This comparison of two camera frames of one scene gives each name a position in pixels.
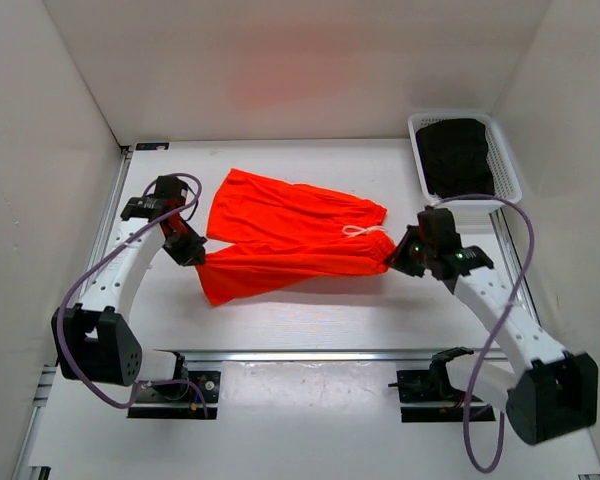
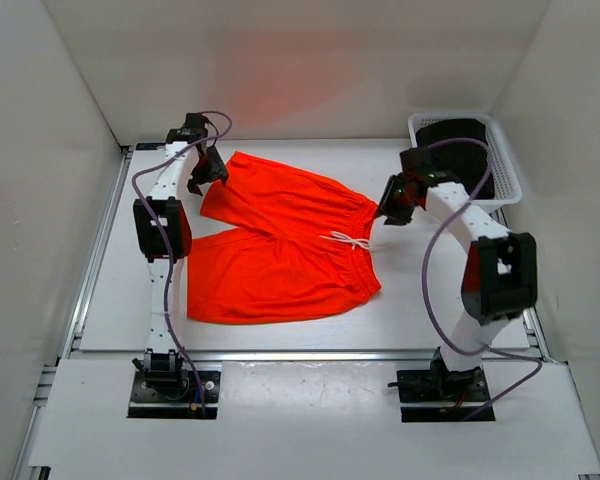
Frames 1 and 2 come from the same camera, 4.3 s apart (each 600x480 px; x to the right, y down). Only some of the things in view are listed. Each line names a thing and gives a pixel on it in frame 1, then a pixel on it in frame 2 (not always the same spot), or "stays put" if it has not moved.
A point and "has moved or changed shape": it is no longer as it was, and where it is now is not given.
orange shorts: [284, 233] has moved or changed shape
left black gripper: [186, 257] to [215, 172]
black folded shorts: [453, 154] stays put
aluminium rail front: [333, 355] stays put
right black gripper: [398, 258] to [394, 183]
